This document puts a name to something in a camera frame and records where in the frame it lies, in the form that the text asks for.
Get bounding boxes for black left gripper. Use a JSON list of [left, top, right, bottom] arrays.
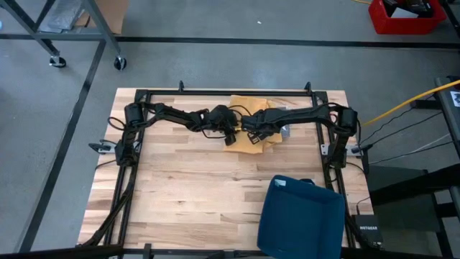
[[199, 104, 240, 147]]

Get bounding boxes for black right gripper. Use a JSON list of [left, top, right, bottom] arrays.
[[240, 109, 285, 145]]

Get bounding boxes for yellow towel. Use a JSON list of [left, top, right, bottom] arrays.
[[223, 94, 284, 155]]

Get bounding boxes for grey checked towel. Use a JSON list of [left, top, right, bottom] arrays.
[[275, 105, 292, 138]]

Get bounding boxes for navy fabric storage bin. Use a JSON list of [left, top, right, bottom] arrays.
[[256, 175, 346, 259]]

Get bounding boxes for black metal stand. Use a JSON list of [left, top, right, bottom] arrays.
[[366, 75, 460, 259]]

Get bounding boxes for flat brown cardboard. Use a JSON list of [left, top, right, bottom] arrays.
[[74, 0, 129, 35]]

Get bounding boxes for red plastic bin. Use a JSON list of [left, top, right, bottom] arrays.
[[367, 0, 449, 36]]

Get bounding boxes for wheeled grey metal workbench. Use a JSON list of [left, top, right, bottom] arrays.
[[0, 0, 128, 71]]

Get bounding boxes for clear plastic sheet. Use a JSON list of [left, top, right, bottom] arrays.
[[47, 0, 86, 31]]

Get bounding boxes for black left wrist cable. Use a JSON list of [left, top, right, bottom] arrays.
[[200, 125, 228, 140]]

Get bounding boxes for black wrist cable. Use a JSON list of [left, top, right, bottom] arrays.
[[200, 125, 228, 140], [227, 104, 253, 118]]

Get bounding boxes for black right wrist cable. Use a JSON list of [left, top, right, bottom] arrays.
[[227, 104, 253, 118]]

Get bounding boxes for black aluminium table frame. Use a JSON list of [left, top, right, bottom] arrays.
[[77, 88, 364, 253]]

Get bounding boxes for black left arm base cable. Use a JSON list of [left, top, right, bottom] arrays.
[[106, 115, 127, 132]]

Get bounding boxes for black Netgear network switch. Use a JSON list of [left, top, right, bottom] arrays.
[[351, 214, 384, 246]]

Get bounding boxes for yellow cable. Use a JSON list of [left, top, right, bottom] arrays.
[[361, 79, 460, 127]]

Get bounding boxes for white floor cable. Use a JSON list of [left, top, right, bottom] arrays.
[[409, 133, 452, 154]]

